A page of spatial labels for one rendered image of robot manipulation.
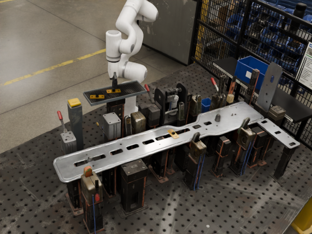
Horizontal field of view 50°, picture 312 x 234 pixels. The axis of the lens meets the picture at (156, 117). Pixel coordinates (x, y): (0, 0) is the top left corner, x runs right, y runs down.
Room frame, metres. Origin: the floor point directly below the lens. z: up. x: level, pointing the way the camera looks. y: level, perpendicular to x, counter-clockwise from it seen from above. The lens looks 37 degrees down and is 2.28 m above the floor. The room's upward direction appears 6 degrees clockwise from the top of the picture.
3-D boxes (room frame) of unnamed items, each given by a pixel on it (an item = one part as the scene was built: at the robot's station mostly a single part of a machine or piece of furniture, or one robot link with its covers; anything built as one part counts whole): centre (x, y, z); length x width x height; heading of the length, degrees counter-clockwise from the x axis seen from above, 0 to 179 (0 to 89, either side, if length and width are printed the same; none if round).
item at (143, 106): (1.69, 0.08, 0.90); 0.05 x 0.05 x 0.40; 33
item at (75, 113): (1.58, 0.48, 0.92); 0.08 x 0.08 x 0.44; 33
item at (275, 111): (1.86, -0.80, 0.88); 0.08 x 0.08 x 0.36; 33
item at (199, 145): (1.45, -0.26, 0.87); 0.12 x 0.09 x 0.35; 33
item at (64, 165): (1.55, -0.10, 1.00); 1.38 x 0.22 x 0.02; 123
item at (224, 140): (1.57, -0.44, 0.84); 0.11 x 0.08 x 0.29; 33
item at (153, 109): (1.71, 0.02, 0.89); 0.13 x 0.11 x 0.38; 33
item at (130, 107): (2.03, 0.22, 0.88); 0.19 x 0.19 x 0.18
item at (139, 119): (1.61, 0.11, 0.89); 0.13 x 0.11 x 0.38; 33
